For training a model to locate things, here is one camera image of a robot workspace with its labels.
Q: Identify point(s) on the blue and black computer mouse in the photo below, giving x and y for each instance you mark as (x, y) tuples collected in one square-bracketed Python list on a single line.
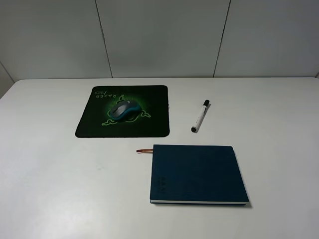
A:
[(123, 109)]

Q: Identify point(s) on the black green mouse pad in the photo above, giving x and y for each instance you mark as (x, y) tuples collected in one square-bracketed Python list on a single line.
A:
[(151, 121)]

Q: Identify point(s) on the dark blue notebook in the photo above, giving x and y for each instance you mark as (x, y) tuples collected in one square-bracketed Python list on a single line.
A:
[(195, 174)]

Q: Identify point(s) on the white marker pen black cap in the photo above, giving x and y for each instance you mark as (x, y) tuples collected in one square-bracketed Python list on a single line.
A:
[(200, 117)]

